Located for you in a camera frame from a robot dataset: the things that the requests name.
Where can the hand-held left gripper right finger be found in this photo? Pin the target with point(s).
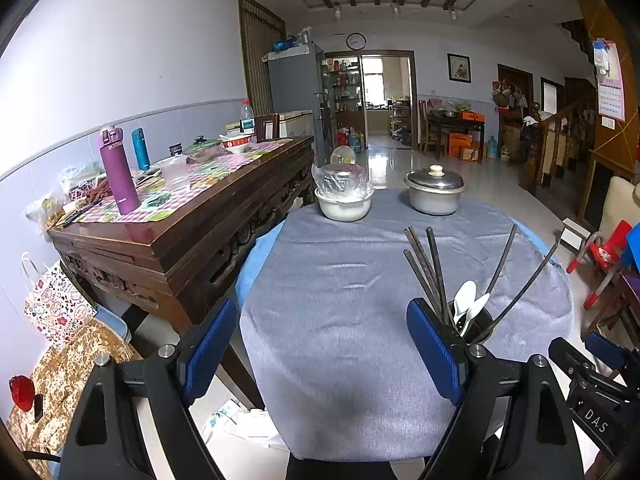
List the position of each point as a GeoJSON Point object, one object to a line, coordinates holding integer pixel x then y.
{"type": "Point", "coordinates": [435, 350]}

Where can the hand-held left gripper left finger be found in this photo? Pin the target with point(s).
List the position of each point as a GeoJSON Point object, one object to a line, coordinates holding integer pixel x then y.
{"type": "Point", "coordinates": [210, 355]}

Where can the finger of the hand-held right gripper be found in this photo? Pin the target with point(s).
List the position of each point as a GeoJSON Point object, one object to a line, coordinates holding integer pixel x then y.
{"type": "Point", "coordinates": [607, 350]}

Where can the black utensil cup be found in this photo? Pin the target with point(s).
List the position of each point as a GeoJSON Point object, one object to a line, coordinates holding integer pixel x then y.
{"type": "Point", "coordinates": [485, 332]}

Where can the white plastic spoon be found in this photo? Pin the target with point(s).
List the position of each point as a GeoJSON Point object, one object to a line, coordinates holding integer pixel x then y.
{"type": "Point", "coordinates": [462, 300]}
{"type": "Point", "coordinates": [477, 307]}

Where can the brown wooden chair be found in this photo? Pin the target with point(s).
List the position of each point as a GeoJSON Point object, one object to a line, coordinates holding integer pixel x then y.
{"type": "Point", "coordinates": [620, 300]}

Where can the blue garment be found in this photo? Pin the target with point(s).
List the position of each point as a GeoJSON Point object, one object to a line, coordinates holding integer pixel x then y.
{"type": "Point", "coordinates": [631, 255]}

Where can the red plastic chair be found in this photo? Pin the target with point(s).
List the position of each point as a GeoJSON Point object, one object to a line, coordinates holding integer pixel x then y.
{"type": "Point", "coordinates": [602, 250]}

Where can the grey tablecloth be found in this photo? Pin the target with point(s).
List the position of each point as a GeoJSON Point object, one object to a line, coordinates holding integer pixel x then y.
{"type": "Point", "coordinates": [340, 310]}

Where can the light blue tablecloth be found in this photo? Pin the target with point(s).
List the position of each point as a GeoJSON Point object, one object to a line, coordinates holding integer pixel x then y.
{"type": "Point", "coordinates": [252, 260]}

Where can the dark carved wooden sideboard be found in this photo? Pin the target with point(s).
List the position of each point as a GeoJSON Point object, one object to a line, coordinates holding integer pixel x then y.
{"type": "Point", "coordinates": [210, 240]}

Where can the white step stool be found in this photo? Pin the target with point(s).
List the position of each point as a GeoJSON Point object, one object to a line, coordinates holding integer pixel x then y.
{"type": "Point", "coordinates": [572, 232]}

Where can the gold patterned cloth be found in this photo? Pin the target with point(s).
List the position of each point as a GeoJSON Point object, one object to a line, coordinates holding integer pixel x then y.
{"type": "Point", "coordinates": [75, 375]}

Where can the aluminium pot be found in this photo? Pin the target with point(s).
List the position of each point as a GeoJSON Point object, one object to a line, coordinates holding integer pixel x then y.
{"type": "Point", "coordinates": [432, 202]}

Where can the beige armchair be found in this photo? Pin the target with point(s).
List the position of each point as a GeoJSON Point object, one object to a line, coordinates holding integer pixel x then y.
{"type": "Point", "coordinates": [620, 200]}

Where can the heart-print gift bag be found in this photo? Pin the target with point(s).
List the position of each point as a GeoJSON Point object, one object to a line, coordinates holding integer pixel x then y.
{"type": "Point", "coordinates": [55, 305]}

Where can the white enamel basin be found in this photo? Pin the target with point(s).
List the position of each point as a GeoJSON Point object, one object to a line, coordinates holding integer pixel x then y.
{"type": "Point", "coordinates": [345, 207]}

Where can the aluminium pot lid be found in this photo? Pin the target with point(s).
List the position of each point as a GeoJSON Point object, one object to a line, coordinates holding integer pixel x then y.
{"type": "Point", "coordinates": [434, 177]}

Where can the pink checked cloth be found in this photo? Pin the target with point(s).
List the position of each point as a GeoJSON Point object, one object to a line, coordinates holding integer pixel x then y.
{"type": "Point", "coordinates": [200, 180]}

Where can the clear plastic cup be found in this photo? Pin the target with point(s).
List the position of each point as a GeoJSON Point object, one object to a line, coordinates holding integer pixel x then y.
{"type": "Point", "coordinates": [175, 174]}

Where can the red round object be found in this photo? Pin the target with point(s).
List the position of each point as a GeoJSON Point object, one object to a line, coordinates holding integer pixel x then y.
{"type": "Point", "coordinates": [21, 392]}

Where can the orange cardboard boxes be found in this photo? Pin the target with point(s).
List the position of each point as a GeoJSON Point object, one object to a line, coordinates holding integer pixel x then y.
{"type": "Point", "coordinates": [462, 147]}

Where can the green lidded bowl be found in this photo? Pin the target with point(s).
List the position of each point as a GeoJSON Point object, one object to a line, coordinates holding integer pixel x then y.
{"type": "Point", "coordinates": [202, 149]}

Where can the purple thermos bottle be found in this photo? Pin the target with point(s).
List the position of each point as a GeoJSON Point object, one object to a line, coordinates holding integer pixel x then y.
{"type": "Point", "coordinates": [119, 170]}

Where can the blue water jug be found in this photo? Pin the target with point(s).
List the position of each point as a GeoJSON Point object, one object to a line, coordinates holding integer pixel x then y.
{"type": "Point", "coordinates": [492, 147]}
{"type": "Point", "coordinates": [355, 140]}

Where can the red and white bowl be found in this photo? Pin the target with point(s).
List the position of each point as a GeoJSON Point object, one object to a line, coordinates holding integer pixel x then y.
{"type": "Point", "coordinates": [237, 145]}

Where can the small yellow fan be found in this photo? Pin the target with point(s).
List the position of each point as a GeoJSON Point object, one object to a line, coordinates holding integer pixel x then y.
{"type": "Point", "coordinates": [342, 155]}

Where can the teal thermos bottle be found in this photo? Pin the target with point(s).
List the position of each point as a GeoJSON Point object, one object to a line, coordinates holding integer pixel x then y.
{"type": "Point", "coordinates": [141, 149]}

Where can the wooden stair railing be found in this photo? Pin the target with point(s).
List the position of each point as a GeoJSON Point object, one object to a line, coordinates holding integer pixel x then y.
{"type": "Point", "coordinates": [560, 130]}

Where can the dark wooden table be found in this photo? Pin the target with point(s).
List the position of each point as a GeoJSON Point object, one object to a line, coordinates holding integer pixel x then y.
{"type": "Point", "coordinates": [452, 125]}

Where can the flat orange box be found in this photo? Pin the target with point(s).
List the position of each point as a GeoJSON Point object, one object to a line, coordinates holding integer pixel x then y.
{"type": "Point", "coordinates": [472, 117]}

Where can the red-capped water bottle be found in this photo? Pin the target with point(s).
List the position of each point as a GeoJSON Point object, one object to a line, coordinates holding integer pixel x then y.
{"type": "Point", "coordinates": [246, 120]}

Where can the white chest freezer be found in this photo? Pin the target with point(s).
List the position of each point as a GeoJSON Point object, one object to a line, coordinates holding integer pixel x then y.
{"type": "Point", "coordinates": [295, 124]}

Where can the glass display cabinet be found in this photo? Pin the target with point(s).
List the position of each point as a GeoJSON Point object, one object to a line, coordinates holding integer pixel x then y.
{"type": "Point", "coordinates": [340, 90]}

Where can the grey refrigerator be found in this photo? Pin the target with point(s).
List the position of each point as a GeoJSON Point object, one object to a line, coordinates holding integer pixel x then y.
{"type": "Point", "coordinates": [295, 85]}

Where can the brown wooden door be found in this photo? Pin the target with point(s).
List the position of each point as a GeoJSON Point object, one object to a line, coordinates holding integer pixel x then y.
{"type": "Point", "coordinates": [260, 60]}

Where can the wall calendar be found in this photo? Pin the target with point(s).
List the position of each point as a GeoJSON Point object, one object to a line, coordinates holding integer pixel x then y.
{"type": "Point", "coordinates": [610, 85]}

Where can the framed wall picture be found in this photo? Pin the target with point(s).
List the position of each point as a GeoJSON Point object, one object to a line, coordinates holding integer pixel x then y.
{"type": "Point", "coordinates": [459, 67]}

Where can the round wall clock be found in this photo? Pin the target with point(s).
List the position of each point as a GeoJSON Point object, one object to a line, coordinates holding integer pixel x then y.
{"type": "Point", "coordinates": [356, 41]}

